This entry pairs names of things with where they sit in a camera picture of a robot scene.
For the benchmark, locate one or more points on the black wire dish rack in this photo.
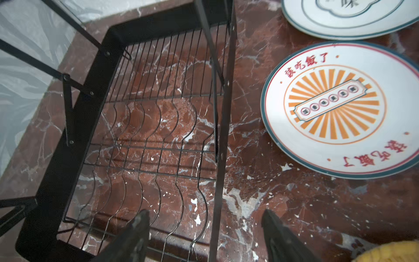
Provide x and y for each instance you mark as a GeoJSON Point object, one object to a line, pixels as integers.
{"type": "Point", "coordinates": [138, 119]}

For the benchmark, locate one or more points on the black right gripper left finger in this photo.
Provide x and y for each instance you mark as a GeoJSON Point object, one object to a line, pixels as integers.
{"type": "Point", "coordinates": [131, 244]}

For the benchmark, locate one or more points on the white plate green emblem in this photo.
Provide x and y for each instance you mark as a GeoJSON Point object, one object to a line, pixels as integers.
{"type": "Point", "coordinates": [350, 20]}

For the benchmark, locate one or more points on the right orange sunburst plate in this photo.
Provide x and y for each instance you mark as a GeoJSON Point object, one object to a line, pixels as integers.
{"type": "Point", "coordinates": [345, 109]}

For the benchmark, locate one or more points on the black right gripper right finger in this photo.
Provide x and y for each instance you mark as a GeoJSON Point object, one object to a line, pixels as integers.
{"type": "Point", "coordinates": [281, 243]}

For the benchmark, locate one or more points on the orange woven plate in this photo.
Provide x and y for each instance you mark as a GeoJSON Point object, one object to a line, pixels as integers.
{"type": "Point", "coordinates": [404, 251]}

